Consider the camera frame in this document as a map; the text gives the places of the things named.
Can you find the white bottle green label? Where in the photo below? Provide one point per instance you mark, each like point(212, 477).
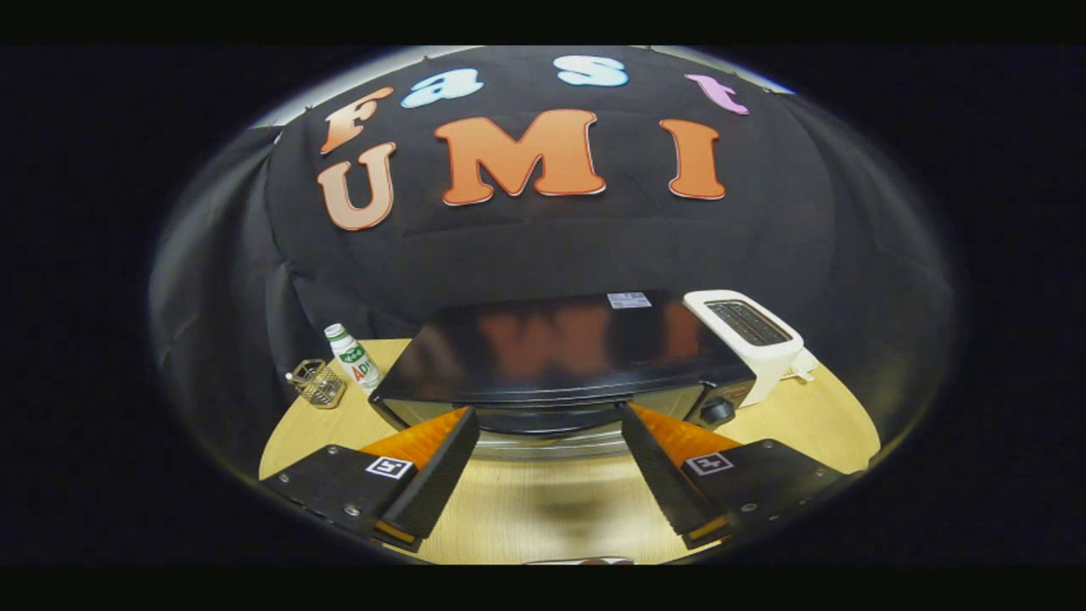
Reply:
point(356, 361)

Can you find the black toaster oven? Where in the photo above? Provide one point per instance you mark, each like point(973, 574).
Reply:
point(551, 348)

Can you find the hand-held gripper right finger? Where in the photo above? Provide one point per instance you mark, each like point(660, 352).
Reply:
point(662, 475)

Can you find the white pop-up toaster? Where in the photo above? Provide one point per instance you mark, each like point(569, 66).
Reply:
point(768, 365)

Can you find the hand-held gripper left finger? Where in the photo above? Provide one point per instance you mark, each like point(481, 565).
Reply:
point(441, 475)

